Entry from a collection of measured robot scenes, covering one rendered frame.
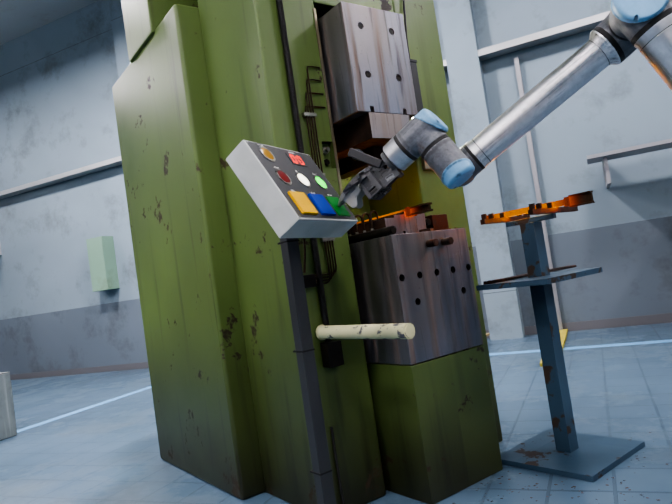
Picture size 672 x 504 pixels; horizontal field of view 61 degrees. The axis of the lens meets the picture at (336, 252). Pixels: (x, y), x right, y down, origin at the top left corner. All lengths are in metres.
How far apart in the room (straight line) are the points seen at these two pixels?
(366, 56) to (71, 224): 6.88
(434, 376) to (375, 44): 1.21
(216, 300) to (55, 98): 7.02
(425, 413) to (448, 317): 0.35
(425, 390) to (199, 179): 1.17
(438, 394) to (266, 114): 1.14
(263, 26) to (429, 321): 1.18
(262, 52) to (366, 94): 0.39
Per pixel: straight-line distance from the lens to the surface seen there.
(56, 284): 8.87
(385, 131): 2.11
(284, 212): 1.47
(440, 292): 2.07
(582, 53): 1.71
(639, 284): 5.63
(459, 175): 1.53
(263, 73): 2.06
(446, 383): 2.08
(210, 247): 2.28
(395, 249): 1.94
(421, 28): 2.65
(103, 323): 8.24
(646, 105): 5.75
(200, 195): 2.31
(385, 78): 2.19
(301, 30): 2.22
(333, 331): 1.87
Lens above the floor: 0.80
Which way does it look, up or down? 3 degrees up
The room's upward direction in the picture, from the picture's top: 8 degrees counter-clockwise
